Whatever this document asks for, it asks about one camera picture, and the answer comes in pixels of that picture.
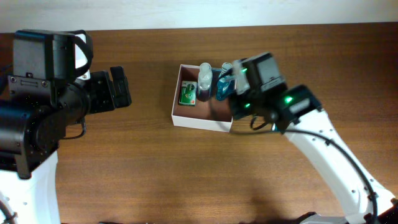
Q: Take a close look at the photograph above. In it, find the clear dark liquid bottle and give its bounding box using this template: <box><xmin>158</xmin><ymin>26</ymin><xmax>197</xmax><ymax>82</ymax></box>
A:
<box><xmin>197</xmin><ymin>62</ymin><xmax>213</xmax><ymax>101</ymax></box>

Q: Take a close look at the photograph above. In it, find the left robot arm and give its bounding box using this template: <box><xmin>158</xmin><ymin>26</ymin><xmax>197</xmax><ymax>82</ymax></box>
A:
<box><xmin>1</xmin><ymin>29</ymin><xmax>132</xmax><ymax>223</ymax></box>

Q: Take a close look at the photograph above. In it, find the green Dettol soap box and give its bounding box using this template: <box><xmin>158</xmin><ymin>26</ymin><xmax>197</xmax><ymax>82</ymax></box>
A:
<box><xmin>178</xmin><ymin>81</ymin><xmax>197</xmax><ymax>106</ymax></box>

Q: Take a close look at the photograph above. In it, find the teal mouthwash bottle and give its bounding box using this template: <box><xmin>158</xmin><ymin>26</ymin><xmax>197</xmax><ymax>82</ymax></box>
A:
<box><xmin>216</xmin><ymin>62</ymin><xmax>235</xmax><ymax>101</ymax></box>

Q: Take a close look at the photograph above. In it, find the white cardboard box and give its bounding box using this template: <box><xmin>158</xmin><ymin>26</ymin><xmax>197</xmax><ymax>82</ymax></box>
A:
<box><xmin>171</xmin><ymin>64</ymin><xmax>233</xmax><ymax>133</ymax></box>

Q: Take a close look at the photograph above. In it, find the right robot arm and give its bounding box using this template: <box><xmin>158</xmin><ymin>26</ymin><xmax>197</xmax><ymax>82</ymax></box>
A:
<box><xmin>229</xmin><ymin>52</ymin><xmax>397</xmax><ymax>223</ymax></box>

